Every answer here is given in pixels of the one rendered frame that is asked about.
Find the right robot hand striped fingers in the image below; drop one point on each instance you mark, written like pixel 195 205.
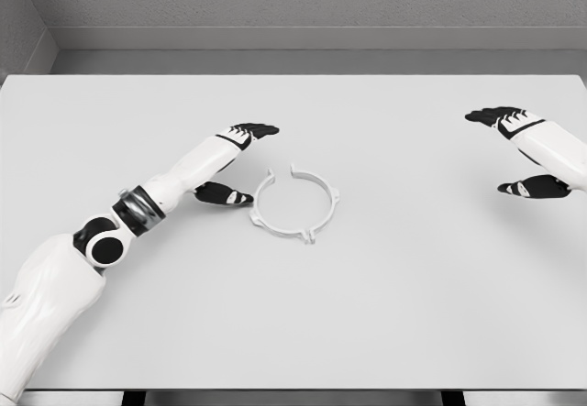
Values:
pixel 546 142

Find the left robot hand striped fingers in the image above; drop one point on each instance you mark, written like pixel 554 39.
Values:
pixel 211 154

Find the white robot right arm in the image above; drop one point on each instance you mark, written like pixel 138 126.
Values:
pixel 579 158

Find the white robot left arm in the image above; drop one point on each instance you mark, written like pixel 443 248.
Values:
pixel 55 277

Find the white pipe clamp half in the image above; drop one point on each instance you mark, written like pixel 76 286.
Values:
pixel 257 197
pixel 326 185

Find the white table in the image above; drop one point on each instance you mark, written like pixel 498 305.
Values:
pixel 321 323

